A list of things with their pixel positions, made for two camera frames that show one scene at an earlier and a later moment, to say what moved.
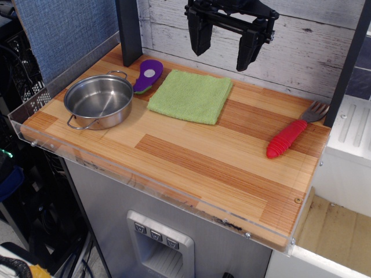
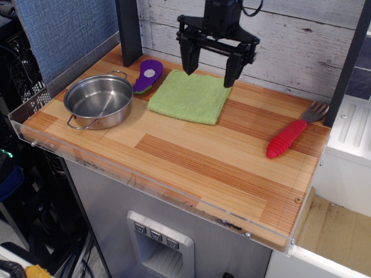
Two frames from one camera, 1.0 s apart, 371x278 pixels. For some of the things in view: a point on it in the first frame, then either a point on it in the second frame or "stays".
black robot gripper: x=253 y=17 → x=219 y=30
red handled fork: x=316 y=111 stays
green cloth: x=191 y=97 stays
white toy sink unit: x=344 y=177 stays
